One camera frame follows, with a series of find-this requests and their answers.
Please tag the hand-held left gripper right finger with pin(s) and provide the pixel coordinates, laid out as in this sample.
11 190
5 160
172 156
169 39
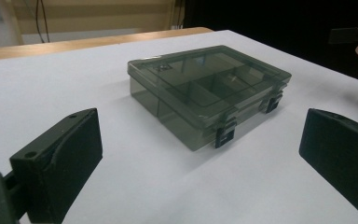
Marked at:
341 149

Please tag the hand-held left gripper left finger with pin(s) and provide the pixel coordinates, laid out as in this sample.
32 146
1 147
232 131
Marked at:
59 161

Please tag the grey transparent compartment box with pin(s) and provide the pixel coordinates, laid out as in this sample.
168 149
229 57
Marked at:
205 93

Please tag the wooden board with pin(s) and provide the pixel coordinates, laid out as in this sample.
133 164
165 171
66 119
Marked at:
74 43

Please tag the light wooden cabinet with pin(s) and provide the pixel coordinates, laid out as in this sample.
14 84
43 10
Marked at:
105 15

